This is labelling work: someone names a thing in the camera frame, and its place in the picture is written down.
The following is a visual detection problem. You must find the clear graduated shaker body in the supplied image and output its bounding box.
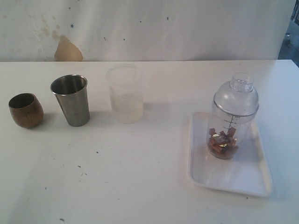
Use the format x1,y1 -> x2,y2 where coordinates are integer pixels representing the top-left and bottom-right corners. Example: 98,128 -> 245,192
206,112 -> 254,159

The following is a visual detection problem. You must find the stainless steel cup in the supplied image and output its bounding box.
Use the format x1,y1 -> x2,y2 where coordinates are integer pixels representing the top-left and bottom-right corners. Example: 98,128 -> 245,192
50,74 -> 90,127

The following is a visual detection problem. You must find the clear shaker lid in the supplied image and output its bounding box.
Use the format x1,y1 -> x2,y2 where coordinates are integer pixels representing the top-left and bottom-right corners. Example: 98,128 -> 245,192
213,72 -> 259,117

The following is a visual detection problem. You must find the brown wooden cup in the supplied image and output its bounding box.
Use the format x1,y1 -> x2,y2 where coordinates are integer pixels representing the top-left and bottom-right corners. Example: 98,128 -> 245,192
8,93 -> 44,128

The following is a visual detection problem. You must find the translucent plastic cup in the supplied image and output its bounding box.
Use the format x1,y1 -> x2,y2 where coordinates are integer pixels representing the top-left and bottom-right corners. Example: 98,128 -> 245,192
106,64 -> 144,124

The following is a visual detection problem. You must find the wood pieces and gold coin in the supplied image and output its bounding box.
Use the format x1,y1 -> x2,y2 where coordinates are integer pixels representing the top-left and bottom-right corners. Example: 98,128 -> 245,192
207,127 -> 239,159

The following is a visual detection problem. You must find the white plastic tray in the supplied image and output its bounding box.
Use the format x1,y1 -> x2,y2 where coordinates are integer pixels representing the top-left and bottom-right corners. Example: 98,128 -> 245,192
187,112 -> 273,197

